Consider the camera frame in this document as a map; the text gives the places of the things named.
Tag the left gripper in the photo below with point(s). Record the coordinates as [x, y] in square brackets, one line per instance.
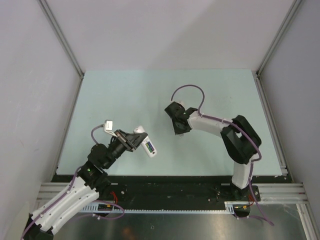
[130, 141]

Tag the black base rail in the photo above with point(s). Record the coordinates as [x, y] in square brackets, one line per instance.
[174, 193]

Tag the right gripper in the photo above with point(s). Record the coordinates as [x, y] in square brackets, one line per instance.
[178, 131]

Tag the white remote control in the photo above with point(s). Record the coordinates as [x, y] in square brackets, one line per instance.
[139, 130]

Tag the left aluminium frame post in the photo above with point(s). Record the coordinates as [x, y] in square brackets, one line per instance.
[55, 26]

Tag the right aluminium frame post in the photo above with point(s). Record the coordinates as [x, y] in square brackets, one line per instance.
[280, 34]

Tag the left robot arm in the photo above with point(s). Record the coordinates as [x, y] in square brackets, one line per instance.
[89, 183]

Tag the aluminium frame post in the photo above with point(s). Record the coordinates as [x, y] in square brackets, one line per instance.
[55, 26]
[280, 34]

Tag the blue battery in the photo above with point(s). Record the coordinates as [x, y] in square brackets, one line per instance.
[150, 146]

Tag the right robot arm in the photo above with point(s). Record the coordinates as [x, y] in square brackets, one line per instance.
[240, 140]

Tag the green battery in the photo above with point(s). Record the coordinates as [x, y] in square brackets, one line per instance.
[148, 150]

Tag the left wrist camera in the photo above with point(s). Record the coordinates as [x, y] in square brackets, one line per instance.
[108, 126]

